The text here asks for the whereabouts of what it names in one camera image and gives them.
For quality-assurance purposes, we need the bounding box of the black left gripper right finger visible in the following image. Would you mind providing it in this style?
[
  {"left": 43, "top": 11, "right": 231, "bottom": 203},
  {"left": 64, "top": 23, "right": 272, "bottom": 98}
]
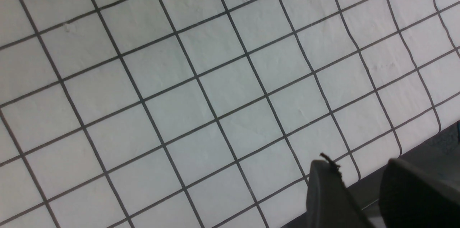
[{"left": 378, "top": 159, "right": 460, "bottom": 228}]

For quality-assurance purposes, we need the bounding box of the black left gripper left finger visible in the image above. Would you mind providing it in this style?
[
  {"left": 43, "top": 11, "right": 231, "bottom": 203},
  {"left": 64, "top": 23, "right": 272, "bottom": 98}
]
[{"left": 306, "top": 153, "right": 374, "bottom": 228}]

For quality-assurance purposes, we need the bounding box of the white checkered tablecloth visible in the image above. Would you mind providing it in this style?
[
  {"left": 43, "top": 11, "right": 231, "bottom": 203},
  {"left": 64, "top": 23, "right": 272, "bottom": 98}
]
[{"left": 0, "top": 0, "right": 459, "bottom": 228}]

